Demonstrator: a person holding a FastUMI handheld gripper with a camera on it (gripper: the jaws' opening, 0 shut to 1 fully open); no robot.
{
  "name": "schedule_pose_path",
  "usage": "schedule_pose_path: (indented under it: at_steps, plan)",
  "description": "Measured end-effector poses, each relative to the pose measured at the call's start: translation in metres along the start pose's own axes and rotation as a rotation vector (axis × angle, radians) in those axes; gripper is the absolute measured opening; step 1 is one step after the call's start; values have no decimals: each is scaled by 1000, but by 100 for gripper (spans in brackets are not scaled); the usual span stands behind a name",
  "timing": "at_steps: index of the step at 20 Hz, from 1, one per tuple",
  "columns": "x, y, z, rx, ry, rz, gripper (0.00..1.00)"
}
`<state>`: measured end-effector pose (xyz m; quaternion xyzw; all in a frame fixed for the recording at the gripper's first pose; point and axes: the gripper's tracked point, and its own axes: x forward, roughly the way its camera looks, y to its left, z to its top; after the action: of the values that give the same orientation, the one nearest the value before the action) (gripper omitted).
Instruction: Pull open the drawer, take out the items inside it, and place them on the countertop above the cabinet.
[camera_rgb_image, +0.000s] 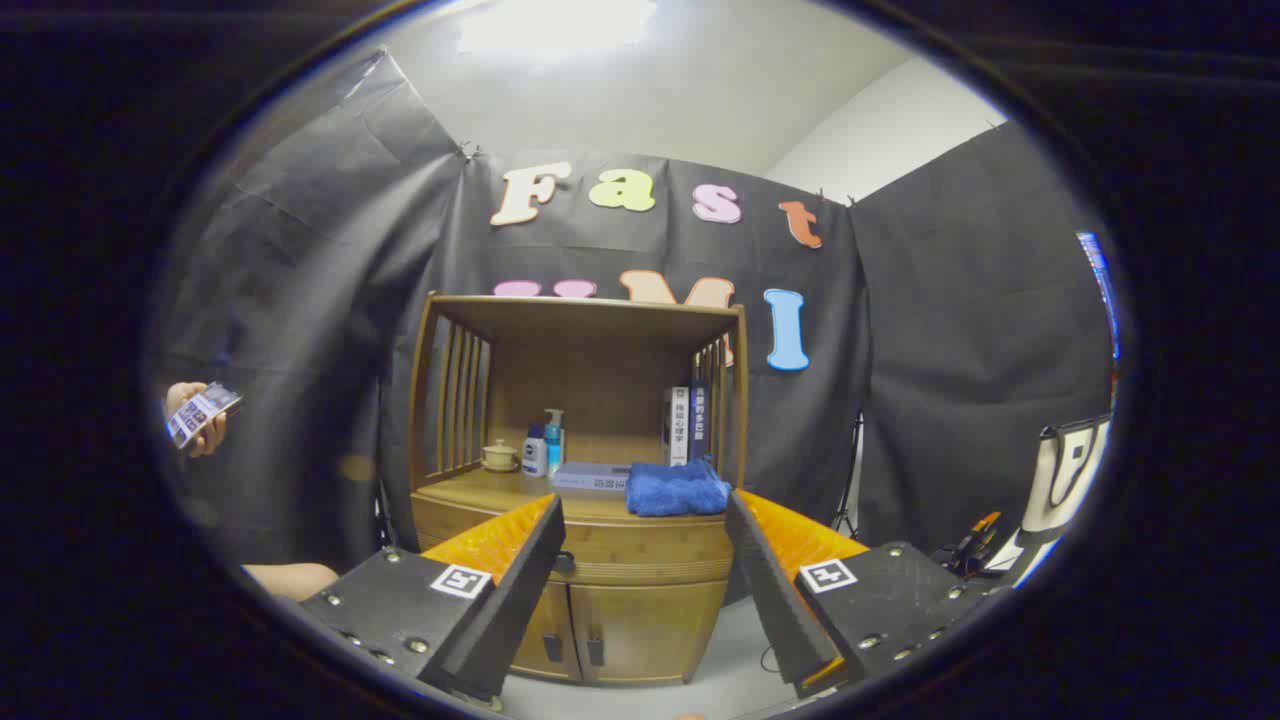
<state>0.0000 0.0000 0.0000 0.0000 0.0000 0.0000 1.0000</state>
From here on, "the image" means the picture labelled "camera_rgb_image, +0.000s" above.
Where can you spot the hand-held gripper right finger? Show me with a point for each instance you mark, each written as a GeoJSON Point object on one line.
{"type": "Point", "coordinates": [775, 600]}

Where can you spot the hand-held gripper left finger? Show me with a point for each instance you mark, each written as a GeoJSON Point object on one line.
{"type": "Point", "coordinates": [520, 600]}

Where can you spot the smartphone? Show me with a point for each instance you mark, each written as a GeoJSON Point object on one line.
{"type": "Point", "coordinates": [205, 412]}

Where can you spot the wooden cabinet door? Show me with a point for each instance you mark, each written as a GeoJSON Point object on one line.
{"type": "Point", "coordinates": [555, 620]}
{"type": "Point", "coordinates": [650, 630]}

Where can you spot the wooden countertop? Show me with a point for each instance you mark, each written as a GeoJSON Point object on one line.
{"type": "Point", "coordinates": [470, 487]}

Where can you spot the wooden cabinet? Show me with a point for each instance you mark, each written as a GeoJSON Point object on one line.
{"type": "Point", "coordinates": [600, 380]}

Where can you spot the pale lying book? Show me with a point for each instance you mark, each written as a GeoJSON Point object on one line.
{"type": "Point", "coordinates": [590, 477]}

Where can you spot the white lotion bottle blue cap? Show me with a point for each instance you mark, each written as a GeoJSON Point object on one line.
{"type": "Point", "coordinates": [534, 458]}

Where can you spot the beige lidded teacup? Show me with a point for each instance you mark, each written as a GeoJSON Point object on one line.
{"type": "Point", "coordinates": [500, 457]}

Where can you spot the blue folded towel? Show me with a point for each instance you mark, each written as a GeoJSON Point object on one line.
{"type": "Point", "coordinates": [680, 490]}

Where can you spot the blue pump bottle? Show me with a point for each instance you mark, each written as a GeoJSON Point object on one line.
{"type": "Point", "coordinates": [553, 440]}

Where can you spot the dark blue standing book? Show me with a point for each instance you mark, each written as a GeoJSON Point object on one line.
{"type": "Point", "coordinates": [699, 420]}

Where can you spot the white grey standing book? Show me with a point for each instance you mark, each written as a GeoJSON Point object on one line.
{"type": "Point", "coordinates": [678, 425]}

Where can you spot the orange black tool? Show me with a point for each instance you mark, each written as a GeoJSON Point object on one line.
{"type": "Point", "coordinates": [975, 540]}

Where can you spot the white tote bag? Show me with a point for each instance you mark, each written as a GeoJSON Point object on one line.
{"type": "Point", "coordinates": [1060, 490]}

